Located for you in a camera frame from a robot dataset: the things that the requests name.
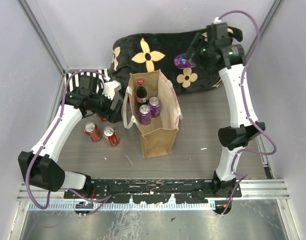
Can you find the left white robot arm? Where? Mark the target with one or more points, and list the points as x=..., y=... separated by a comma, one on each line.
x=39, y=166

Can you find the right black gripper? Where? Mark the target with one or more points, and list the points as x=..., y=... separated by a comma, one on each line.
x=194, y=44

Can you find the red cola can back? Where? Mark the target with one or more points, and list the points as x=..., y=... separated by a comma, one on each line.
x=103, y=119

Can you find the red cola can left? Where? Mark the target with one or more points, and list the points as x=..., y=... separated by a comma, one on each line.
x=92, y=131

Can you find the black white striped cloth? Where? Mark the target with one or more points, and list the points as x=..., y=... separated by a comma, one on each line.
x=74, y=80

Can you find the purple grape can back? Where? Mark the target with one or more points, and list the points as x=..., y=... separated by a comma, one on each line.
x=154, y=104

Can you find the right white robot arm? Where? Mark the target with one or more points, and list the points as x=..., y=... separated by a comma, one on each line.
x=216, y=49

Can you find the purple grape can front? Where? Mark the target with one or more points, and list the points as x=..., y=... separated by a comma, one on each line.
x=181, y=62

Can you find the brown jute canvas bag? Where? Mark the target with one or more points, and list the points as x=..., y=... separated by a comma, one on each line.
x=156, y=138

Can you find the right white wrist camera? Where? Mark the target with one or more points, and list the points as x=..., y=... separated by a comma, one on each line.
x=217, y=20

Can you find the aluminium rail frame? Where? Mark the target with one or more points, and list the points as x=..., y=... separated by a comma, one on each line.
x=63, y=200

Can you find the red cola can right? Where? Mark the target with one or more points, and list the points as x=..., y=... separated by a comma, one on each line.
x=110, y=134

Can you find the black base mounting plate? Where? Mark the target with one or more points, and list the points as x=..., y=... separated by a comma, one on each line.
x=154, y=191

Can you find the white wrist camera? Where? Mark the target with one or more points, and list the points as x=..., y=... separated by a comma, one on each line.
x=110, y=88
x=217, y=20

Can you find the glass cola bottle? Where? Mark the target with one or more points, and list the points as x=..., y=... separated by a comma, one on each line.
x=141, y=94

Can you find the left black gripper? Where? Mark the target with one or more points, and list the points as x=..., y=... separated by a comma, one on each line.
x=115, y=115

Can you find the purple grape can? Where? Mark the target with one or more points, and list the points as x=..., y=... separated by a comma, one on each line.
x=154, y=104
x=181, y=62
x=145, y=114

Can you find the red cola can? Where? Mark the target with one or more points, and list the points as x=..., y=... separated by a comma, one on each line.
x=92, y=131
x=103, y=119
x=110, y=134

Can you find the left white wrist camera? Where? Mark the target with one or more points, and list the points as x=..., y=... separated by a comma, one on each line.
x=110, y=88

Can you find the black flower-pattern pillow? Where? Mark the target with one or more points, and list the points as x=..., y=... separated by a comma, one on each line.
x=148, y=52

